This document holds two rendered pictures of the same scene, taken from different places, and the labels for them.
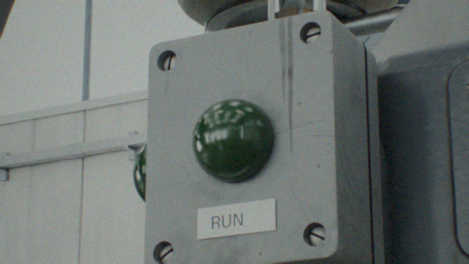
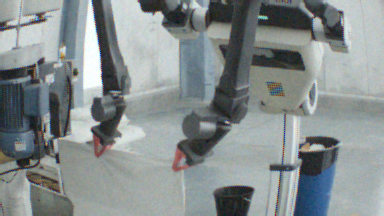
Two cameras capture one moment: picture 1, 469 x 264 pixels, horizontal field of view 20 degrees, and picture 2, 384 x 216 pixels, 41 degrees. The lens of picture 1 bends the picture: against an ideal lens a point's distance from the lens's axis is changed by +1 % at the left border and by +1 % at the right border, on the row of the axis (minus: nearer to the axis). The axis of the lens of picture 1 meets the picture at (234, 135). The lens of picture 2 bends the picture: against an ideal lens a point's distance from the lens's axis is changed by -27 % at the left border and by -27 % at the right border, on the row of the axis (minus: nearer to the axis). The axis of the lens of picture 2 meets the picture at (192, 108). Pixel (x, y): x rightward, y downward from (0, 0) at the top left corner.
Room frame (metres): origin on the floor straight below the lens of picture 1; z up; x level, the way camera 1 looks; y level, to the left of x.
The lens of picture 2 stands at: (2.61, 0.57, 1.47)
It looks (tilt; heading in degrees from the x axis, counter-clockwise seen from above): 8 degrees down; 184
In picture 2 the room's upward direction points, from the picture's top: 1 degrees counter-clockwise
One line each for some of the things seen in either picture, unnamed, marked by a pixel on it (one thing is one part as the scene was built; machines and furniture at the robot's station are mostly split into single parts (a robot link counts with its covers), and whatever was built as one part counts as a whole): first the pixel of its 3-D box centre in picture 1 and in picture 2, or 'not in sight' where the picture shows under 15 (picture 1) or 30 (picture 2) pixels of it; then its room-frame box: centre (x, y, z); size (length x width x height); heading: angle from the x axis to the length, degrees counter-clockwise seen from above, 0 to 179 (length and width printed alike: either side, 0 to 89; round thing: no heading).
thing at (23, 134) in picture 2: not in sight; (13, 116); (0.99, -0.09, 1.21); 0.15 x 0.15 x 0.25
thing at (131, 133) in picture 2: not in sight; (107, 136); (-2.76, -0.47, 0.44); 0.68 x 0.44 x 0.15; 154
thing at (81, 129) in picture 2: not in sight; (71, 132); (-2.21, -0.71, 0.56); 0.66 x 0.42 x 0.15; 154
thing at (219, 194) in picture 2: not in sight; (233, 206); (-1.71, 0.58, 0.13); 0.30 x 0.30 x 0.26
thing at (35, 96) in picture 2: not in sight; (36, 103); (0.99, 0.01, 1.25); 0.10 x 0.08 x 0.12; 179
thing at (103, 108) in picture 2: not in sight; (109, 97); (0.82, 0.23, 1.24); 0.11 x 0.09 x 0.12; 154
